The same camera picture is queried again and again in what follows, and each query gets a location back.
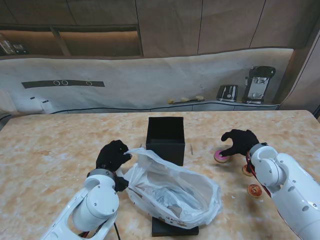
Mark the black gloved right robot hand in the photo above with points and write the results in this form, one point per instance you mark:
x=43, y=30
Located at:
x=243, y=141

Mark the grey counter ledge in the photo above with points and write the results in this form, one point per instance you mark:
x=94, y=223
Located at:
x=212, y=106

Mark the black open gift box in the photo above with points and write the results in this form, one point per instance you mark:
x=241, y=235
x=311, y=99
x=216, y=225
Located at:
x=165, y=147

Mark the black silver coffee machine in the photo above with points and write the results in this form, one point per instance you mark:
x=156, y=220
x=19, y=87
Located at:
x=258, y=85

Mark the black toaster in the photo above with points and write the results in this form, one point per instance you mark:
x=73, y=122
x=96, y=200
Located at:
x=227, y=93

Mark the wooden wall shelf niche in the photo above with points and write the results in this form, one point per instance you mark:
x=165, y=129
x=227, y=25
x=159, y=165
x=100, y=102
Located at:
x=100, y=42

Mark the black device on shelf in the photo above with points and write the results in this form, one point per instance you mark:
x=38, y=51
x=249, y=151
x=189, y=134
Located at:
x=19, y=48

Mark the black gift box lid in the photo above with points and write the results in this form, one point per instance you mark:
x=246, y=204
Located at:
x=160, y=231

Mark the pink frosted mini donut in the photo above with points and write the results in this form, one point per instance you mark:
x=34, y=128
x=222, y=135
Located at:
x=220, y=158

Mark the white printed plastic bag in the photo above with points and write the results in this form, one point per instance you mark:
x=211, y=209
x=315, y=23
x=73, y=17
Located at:
x=175, y=190

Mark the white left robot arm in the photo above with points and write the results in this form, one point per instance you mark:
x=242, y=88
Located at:
x=95, y=205

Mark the yellow fruit pieces on board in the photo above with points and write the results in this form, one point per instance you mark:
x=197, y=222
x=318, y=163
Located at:
x=186, y=100

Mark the white protective cloth cover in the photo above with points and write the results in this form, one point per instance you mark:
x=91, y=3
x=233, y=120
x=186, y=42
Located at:
x=150, y=80

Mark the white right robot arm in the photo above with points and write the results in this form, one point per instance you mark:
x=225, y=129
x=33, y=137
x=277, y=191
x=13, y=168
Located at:
x=287, y=185

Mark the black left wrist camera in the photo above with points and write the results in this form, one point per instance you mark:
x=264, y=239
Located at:
x=122, y=184

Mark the dark strip with white rings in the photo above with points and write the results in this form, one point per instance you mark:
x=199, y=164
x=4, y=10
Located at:
x=37, y=84

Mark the orange frosted mini donut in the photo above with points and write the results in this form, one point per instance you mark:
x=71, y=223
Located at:
x=254, y=191
x=245, y=171

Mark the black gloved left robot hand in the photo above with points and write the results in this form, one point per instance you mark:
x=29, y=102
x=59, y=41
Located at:
x=111, y=157

